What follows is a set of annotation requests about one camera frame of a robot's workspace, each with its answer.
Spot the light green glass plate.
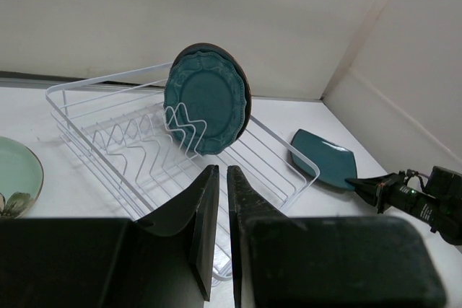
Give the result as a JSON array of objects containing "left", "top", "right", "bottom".
[{"left": 1, "top": 136, "right": 44, "bottom": 219}]

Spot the teal scalloped round plate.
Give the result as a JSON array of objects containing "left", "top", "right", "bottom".
[{"left": 164, "top": 50, "right": 251, "bottom": 155}]

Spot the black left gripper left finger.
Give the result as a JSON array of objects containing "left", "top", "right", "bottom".
[{"left": 1, "top": 165, "right": 219, "bottom": 307}]

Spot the teal square plate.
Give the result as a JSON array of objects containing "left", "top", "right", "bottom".
[{"left": 291, "top": 129, "right": 357, "bottom": 191}]

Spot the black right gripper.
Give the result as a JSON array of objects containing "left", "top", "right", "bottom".
[{"left": 345, "top": 170, "right": 436, "bottom": 224}]

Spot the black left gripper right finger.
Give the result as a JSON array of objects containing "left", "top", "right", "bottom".
[{"left": 227, "top": 166, "right": 447, "bottom": 307}]

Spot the blue round floral plate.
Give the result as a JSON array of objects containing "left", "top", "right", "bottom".
[{"left": 165, "top": 43, "right": 251, "bottom": 142}]

